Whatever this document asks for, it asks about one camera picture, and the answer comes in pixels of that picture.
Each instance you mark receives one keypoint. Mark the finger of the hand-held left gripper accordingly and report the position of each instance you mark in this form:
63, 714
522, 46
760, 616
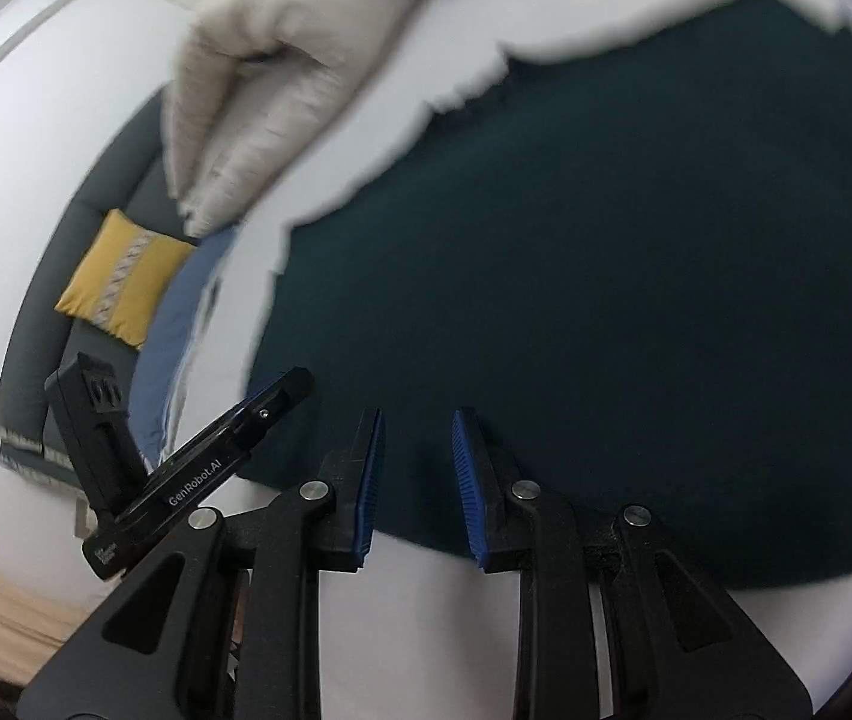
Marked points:
85, 427
276, 394

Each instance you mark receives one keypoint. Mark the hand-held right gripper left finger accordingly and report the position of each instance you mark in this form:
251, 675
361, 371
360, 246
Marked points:
367, 487

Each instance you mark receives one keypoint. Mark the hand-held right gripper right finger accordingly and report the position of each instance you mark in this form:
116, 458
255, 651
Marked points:
467, 487

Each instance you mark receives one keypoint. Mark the dark green sweater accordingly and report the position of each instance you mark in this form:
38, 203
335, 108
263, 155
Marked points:
583, 277

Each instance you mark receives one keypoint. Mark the grey padded headboard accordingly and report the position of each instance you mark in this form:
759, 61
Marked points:
36, 360

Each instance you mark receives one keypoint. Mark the blue blanket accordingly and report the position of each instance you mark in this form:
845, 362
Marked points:
163, 330

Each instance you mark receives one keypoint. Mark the yellow pillow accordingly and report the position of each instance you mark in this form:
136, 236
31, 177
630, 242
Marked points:
111, 277

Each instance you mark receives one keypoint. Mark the rolled beige duvet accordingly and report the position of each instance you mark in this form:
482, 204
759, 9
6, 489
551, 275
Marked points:
261, 90

